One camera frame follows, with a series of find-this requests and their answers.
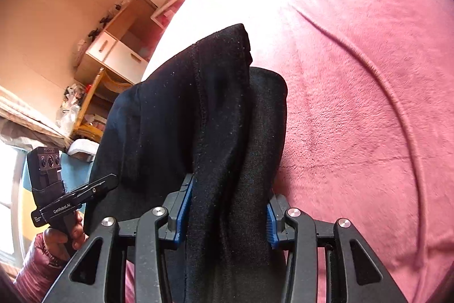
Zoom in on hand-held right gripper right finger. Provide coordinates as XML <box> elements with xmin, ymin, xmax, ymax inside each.
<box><xmin>264</xmin><ymin>195</ymin><xmax>408</xmax><ymax>303</ymax></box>

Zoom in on person's left hand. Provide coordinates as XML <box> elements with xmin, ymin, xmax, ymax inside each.
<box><xmin>43</xmin><ymin>211</ymin><xmax>89</xmax><ymax>261</ymax></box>

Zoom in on wooden chair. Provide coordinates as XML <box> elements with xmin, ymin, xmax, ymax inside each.
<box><xmin>73</xmin><ymin>67</ymin><xmax>133</xmax><ymax>140</ymax></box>

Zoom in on black pants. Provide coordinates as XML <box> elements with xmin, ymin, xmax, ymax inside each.
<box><xmin>83</xmin><ymin>22</ymin><xmax>289</xmax><ymax>303</ymax></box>

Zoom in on person's left forearm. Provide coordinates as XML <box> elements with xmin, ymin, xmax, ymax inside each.
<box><xmin>14</xmin><ymin>232</ymin><xmax>73</xmax><ymax>300</ymax></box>

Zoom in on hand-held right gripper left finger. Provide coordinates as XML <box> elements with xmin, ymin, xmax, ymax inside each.
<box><xmin>43</xmin><ymin>172</ymin><xmax>195</xmax><ymax>303</ymax></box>

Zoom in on white drawer cabinet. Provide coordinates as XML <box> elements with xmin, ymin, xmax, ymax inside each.
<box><xmin>74</xmin><ymin>30</ymin><xmax>150</xmax><ymax>83</ymax></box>

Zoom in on clear plastic bag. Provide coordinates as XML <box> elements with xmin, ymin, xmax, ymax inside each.
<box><xmin>57</xmin><ymin>104</ymin><xmax>80</xmax><ymax>133</ymax></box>

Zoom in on pink bed blanket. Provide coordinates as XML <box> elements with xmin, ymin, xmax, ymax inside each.
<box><xmin>126</xmin><ymin>0</ymin><xmax>454</xmax><ymax>303</ymax></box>

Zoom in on blue cloth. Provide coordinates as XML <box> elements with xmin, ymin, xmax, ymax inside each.
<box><xmin>60</xmin><ymin>150</ymin><xmax>96</xmax><ymax>183</ymax></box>

